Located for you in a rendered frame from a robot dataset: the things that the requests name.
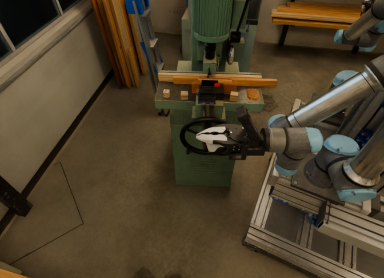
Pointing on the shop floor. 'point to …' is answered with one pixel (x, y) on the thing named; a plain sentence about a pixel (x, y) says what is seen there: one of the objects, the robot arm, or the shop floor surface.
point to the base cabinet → (199, 162)
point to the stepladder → (146, 34)
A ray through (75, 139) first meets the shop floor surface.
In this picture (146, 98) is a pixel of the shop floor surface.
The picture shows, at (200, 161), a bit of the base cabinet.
